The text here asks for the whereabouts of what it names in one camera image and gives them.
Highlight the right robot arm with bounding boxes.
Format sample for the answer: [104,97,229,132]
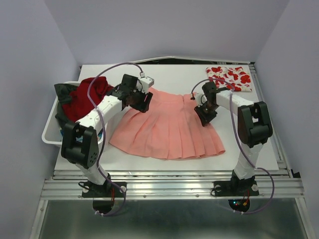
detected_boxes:
[191,80,273,197]

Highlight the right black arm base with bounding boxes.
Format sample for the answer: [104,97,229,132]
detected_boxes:
[210,181,260,197]

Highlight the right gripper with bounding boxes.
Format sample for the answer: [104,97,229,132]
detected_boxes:
[193,101,219,126]

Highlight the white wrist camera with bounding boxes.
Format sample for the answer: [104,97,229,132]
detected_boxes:
[191,93,207,107]
[137,77,155,94]

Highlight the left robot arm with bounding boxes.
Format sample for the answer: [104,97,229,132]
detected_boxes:
[61,73,155,196]

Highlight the pink skirt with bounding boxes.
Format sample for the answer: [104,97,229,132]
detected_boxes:
[110,88,225,160]

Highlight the white plastic bin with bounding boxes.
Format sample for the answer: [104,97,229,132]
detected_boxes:
[41,81,119,153]

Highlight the dark red skirt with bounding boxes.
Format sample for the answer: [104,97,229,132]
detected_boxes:
[62,76,113,122]

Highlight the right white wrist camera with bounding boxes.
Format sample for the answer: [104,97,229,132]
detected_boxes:
[191,93,207,107]

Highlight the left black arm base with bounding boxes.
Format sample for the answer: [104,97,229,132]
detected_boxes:
[78,181,124,198]

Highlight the dark green garment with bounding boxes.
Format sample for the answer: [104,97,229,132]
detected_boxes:
[54,84,77,129]

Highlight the aluminium frame rail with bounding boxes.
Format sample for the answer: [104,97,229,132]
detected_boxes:
[40,170,305,200]

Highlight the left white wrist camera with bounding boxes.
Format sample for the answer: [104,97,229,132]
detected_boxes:
[137,77,155,94]

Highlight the red poppy print skirt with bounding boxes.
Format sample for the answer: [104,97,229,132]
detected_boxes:
[205,66,252,92]

